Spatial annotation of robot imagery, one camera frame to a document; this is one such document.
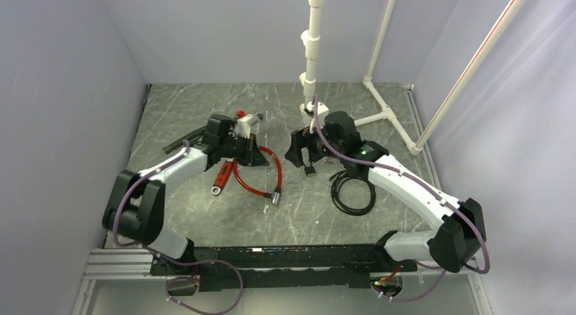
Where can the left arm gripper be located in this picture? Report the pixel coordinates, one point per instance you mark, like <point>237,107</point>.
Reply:
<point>253,156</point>

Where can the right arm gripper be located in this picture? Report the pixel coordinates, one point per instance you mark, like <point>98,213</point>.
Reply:
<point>300,139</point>

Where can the black cable loop padlock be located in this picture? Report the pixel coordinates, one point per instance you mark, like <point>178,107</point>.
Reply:
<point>309,169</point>

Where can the red cable lock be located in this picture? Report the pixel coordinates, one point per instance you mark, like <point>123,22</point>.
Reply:
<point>261,181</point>

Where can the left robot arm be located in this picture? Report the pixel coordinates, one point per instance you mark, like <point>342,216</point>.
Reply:
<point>134,214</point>

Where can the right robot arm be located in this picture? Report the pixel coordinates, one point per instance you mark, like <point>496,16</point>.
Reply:
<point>456,228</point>

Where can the white diagonal pole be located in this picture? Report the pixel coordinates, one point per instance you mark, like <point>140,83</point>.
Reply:
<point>494,34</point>

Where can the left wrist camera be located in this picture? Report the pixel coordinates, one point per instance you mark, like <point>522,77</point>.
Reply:
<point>245,122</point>

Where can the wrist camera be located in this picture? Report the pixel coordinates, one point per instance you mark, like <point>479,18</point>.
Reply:
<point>314,115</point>
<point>245,122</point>

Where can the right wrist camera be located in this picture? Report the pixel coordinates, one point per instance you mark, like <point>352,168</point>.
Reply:
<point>314,115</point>

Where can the red handled adjustable wrench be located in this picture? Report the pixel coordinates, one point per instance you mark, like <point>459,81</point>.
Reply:
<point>222,178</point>

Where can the white PVC pipe frame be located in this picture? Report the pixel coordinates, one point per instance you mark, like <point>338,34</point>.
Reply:
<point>311,40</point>

